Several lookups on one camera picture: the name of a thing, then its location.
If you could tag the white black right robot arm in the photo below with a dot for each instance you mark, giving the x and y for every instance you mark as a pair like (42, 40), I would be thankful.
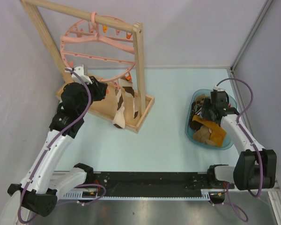
(256, 166)

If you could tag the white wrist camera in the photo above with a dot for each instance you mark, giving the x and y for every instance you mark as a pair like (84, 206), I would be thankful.
(81, 71)
(217, 88)

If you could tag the wooden hanger rack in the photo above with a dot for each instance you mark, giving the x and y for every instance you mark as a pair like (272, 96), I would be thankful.
(106, 108)

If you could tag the aluminium frame profile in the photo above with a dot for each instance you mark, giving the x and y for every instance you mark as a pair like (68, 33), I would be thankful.
(260, 67)

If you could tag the pink round clip hanger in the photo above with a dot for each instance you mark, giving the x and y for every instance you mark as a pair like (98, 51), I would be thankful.
(91, 42)

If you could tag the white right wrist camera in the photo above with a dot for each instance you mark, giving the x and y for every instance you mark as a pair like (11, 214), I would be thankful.
(217, 88)

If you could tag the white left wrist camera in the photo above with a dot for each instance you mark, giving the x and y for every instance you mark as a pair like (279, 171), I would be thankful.
(81, 71)

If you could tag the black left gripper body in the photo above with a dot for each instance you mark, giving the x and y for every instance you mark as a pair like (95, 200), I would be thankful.
(96, 93)

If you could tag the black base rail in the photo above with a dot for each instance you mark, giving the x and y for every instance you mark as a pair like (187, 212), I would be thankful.
(151, 184)

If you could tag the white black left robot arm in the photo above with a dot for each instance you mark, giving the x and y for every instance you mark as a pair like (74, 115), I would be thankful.
(38, 194)

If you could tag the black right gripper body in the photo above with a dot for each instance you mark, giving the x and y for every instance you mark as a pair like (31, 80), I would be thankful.
(207, 109)

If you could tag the cream brown striped sock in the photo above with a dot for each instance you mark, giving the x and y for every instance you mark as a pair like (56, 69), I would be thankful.
(127, 84)

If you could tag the blue plastic sock bin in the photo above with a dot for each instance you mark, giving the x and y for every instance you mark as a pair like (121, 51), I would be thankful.
(227, 142)

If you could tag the mustard yellow sock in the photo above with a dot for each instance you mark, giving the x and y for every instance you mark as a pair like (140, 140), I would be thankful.
(209, 133)

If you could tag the orange clothes clip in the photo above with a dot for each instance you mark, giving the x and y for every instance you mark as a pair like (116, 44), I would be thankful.
(128, 77)

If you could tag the pile of socks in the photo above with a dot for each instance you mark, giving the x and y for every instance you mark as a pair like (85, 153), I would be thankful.
(196, 110)

